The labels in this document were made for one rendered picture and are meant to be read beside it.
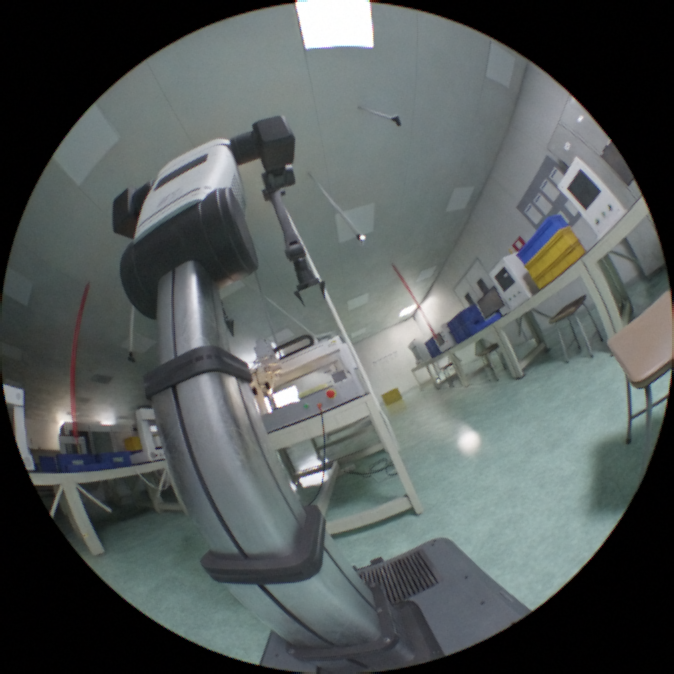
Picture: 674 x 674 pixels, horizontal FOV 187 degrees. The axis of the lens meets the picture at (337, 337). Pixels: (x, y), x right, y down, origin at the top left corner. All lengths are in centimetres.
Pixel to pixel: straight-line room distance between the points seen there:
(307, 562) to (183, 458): 14
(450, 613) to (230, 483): 49
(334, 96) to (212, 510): 232
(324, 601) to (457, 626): 34
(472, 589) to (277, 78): 258
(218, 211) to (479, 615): 77
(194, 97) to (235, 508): 211
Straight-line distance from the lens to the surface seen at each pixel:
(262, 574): 23
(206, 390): 19
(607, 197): 203
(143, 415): 296
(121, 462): 360
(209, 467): 20
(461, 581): 59
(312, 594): 24
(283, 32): 215
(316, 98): 216
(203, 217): 30
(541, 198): 393
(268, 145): 57
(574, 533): 92
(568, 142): 334
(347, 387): 103
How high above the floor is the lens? 77
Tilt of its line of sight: 17 degrees up
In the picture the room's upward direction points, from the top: 24 degrees counter-clockwise
